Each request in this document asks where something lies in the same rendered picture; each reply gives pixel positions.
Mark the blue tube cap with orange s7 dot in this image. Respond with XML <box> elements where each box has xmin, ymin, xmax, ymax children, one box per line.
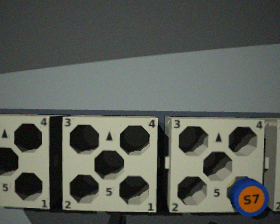
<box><xmin>227</xmin><ymin>176</ymin><xmax>269</xmax><ymax>217</ymax></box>

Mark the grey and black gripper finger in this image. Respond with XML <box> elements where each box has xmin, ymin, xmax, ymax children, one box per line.
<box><xmin>108</xmin><ymin>213</ymin><xmax>126</xmax><ymax>224</ymax></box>

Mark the cream bucket adapter with holes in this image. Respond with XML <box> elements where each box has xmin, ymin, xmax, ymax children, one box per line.
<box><xmin>0</xmin><ymin>114</ymin><xmax>71</xmax><ymax>209</ymax></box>
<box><xmin>247</xmin><ymin>117</ymin><xmax>280</xmax><ymax>211</ymax></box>
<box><xmin>62</xmin><ymin>115</ymin><xmax>160</xmax><ymax>212</ymax></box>
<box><xmin>163</xmin><ymin>116</ymin><xmax>265</xmax><ymax>212</ymax></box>

